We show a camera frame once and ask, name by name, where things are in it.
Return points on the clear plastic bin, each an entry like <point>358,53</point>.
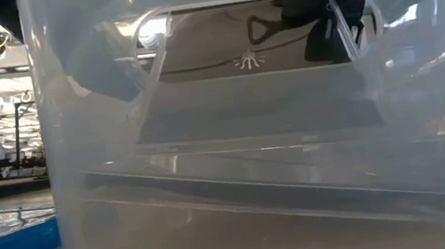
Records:
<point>265,245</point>

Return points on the dark background workbench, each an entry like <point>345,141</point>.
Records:
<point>5,189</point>

